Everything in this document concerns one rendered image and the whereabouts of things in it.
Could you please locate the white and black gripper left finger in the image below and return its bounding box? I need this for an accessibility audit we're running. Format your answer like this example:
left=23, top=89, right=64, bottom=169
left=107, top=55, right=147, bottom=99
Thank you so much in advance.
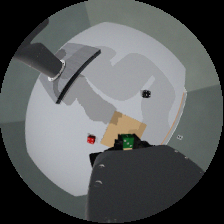
left=89, top=134, right=124, bottom=167

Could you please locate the red die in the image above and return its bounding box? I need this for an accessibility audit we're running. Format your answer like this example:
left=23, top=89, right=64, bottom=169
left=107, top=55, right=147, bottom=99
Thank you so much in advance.
left=87, top=135, right=96, bottom=144

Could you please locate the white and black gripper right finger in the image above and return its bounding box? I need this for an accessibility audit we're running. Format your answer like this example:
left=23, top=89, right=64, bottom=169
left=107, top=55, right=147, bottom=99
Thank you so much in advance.
left=132, top=134, right=156, bottom=149

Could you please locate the tan square mat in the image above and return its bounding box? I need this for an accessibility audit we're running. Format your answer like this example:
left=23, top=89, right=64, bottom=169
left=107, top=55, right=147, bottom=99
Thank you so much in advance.
left=100, top=111, right=147, bottom=148

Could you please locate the green die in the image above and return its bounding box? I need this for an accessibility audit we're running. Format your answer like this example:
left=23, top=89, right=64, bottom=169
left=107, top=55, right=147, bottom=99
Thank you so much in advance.
left=121, top=134, right=134, bottom=148

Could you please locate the black die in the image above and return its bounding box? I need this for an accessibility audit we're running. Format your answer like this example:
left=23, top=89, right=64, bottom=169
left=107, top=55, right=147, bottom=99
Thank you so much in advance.
left=142, top=90, right=151, bottom=98

